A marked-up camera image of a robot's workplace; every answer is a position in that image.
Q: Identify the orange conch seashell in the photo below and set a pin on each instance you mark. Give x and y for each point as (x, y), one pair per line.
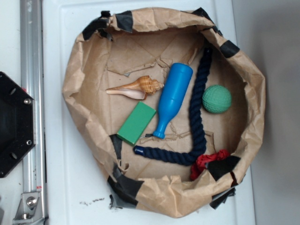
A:
(138, 89)

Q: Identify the green rectangular block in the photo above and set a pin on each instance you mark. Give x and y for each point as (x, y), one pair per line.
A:
(136, 123)

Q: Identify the blue plastic bottle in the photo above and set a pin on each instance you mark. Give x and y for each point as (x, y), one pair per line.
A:
(172, 96)

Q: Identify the green textured ball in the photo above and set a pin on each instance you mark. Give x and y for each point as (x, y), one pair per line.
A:
(217, 99)

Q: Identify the red crumpled cloth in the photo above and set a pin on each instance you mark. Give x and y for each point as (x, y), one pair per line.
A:
(201, 163)

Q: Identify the brown paper bag bin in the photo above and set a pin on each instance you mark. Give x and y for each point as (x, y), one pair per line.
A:
(154, 174)

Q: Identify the aluminium extrusion rail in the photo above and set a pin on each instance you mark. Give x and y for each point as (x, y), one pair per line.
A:
(34, 163)

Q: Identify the black hexagonal base plate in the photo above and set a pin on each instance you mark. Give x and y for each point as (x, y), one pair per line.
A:
(16, 124)

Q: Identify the metal corner bracket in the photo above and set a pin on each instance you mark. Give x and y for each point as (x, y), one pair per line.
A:
(30, 209)

